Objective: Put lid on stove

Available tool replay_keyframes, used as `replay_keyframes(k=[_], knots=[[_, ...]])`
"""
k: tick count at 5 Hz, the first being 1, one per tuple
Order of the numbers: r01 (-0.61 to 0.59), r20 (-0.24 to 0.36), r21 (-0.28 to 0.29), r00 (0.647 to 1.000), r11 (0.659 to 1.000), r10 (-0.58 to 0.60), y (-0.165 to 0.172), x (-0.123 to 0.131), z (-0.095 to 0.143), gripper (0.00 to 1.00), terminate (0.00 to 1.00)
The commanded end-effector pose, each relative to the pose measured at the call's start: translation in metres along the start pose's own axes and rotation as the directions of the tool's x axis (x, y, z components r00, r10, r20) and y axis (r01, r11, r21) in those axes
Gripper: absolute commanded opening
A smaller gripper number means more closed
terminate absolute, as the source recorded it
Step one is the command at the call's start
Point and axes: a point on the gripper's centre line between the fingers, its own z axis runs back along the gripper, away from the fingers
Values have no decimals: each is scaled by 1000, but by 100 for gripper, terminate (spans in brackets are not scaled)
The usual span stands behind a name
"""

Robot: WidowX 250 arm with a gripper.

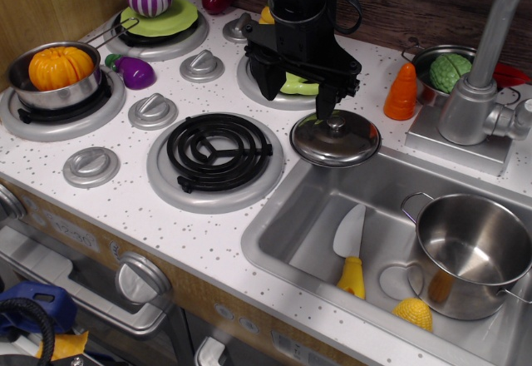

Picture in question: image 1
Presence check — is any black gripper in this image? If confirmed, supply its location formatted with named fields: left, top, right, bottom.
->
left=245, top=22, right=362, bottom=120

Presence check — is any stainless steel pot lid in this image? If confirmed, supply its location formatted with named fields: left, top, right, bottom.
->
left=290, top=110, right=382, bottom=168

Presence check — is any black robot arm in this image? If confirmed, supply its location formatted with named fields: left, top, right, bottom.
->
left=244, top=0, right=362, bottom=120

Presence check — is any silver stove knob back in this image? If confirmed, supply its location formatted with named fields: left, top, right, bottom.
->
left=222, top=12, right=259, bottom=44

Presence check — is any silver stove knob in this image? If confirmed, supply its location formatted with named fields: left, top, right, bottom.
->
left=128, top=93, right=179, bottom=131
left=62, top=147, right=121, bottom=189
left=222, top=12, right=259, bottom=44
left=180, top=50, right=224, bottom=83

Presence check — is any silver stove knob upper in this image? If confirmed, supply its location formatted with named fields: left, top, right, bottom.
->
left=180, top=50, right=224, bottom=83

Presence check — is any black front stove coil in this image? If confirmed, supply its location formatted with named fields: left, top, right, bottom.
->
left=165, top=113, right=273, bottom=193

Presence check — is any silver stove knob middle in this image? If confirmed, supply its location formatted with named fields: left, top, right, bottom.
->
left=128, top=93, right=179, bottom=131

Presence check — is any silver stove knob front left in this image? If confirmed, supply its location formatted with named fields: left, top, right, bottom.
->
left=62, top=147, right=121, bottom=189

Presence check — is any green toy cutting board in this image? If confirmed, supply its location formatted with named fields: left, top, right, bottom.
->
left=280, top=72, right=319, bottom=96

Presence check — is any yellow toy banana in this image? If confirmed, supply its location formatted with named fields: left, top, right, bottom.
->
left=259, top=6, right=275, bottom=25

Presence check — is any orange toy carrot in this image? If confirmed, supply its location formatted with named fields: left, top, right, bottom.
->
left=383, top=62, right=417, bottom=121

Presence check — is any small steel pot right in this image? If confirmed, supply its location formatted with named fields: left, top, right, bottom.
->
left=401, top=37, right=476, bottom=108

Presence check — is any green toy plate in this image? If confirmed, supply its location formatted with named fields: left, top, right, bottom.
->
left=119, top=0, right=199, bottom=37

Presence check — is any silver sink basin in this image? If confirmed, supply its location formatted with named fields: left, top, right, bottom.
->
left=242, top=150, right=531, bottom=365

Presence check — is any green toy cabbage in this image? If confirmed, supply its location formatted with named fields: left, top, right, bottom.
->
left=429, top=53, right=472, bottom=94

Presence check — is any purple toy eggplant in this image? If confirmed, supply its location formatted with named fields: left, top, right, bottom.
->
left=105, top=53, right=157, bottom=90

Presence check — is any silver toy faucet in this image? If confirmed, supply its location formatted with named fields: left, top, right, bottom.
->
left=406, top=0, right=531, bottom=176

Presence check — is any red toy chili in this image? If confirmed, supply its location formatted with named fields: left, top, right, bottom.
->
left=493, top=62, right=531, bottom=88

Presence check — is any large steel pot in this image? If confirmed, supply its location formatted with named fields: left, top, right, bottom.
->
left=401, top=194, right=531, bottom=320

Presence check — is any orange toy pumpkin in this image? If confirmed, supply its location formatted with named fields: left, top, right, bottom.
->
left=28, top=47, right=95, bottom=92

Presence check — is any silver oven dial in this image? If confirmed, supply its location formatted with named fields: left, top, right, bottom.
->
left=115, top=251, right=171, bottom=304

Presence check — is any yellow toy corn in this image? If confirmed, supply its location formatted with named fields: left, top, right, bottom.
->
left=392, top=298, right=433, bottom=332

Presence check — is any small steel saucepan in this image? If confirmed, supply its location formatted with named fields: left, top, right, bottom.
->
left=7, top=17, right=140, bottom=111

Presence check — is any blue tool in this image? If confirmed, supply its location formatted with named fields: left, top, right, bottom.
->
left=1, top=281, right=77, bottom=334

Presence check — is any yellow cloth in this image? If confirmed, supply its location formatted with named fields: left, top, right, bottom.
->
left=52, top=331, right=89, bottom=361

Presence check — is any yellow handled toy knife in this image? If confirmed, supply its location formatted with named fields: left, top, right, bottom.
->
left=332, top=204, right=366, bottom=299

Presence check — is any silver oven door handle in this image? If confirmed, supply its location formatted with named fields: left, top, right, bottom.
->
left=1, top=226, right=167, bottom=339

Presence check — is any black braided cable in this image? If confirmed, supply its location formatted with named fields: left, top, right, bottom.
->
left=0, top=299, right=57, bottom=361

